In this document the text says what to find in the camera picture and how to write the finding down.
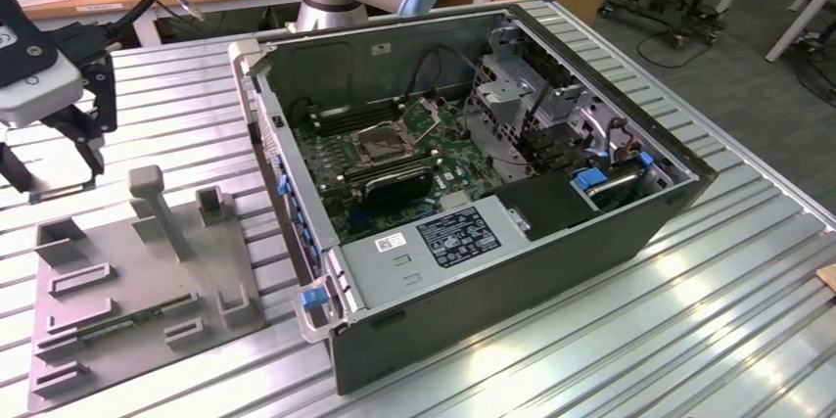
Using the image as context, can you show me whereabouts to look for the metal socket cover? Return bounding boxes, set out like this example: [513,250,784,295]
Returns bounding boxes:
[397,97,449,145]

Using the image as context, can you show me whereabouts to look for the white table frame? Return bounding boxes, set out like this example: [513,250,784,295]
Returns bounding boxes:
[761,0,836,65]

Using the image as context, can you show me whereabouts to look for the thin cable with clear plug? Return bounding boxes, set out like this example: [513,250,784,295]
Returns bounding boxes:
[169,0,205,22]

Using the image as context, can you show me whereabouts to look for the grey metal drive cage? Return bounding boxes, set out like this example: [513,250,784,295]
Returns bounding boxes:
[465,53,545,179]

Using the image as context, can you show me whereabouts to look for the black looped wire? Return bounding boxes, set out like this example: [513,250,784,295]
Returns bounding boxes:
[400,45,485,102]

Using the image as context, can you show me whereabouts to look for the green motherboard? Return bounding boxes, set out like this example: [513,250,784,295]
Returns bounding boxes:
[289,98,505,244]

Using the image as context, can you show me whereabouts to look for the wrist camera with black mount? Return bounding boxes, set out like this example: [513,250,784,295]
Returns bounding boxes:
[0,0,88,128]

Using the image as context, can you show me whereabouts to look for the black plastic air shroud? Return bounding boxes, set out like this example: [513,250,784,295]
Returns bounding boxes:
[493,172,606,243]

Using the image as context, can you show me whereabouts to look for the black straight wire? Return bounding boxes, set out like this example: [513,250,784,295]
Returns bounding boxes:
[520,70,546,118]

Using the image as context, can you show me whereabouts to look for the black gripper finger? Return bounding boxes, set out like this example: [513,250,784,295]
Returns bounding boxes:
[73,58,121,178]
[0,142,34,195]

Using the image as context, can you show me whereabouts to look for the black open PC case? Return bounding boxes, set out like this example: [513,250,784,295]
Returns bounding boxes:
[226,0,721,397]

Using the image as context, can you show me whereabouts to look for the green RAM stick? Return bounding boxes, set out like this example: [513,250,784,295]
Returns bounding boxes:
[77,304,172,342]

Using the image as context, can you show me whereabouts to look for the disk bay with blue latch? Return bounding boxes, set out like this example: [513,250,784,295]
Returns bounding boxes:
[565,165,646,212]

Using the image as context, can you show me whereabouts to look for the grey parts rack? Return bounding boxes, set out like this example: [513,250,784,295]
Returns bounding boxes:
[25,165,270,414]

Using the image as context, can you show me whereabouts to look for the black RAM slot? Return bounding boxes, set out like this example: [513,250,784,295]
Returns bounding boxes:
[314,111,404,134]
[308,102,401,121]
[338,159,433,183]

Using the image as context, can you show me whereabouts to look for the silver power supply unit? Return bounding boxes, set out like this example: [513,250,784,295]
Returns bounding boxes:
[334,195,532,322]

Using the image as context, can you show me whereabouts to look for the silver square CPU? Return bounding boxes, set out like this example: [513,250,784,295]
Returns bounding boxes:
[29,181,94,197]

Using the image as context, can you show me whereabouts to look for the grey handle with blue latch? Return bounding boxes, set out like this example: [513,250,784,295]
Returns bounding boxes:
[292,246,357,344]

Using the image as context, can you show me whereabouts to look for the CPU socket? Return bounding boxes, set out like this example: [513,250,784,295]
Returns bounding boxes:
[350,123,426,168]

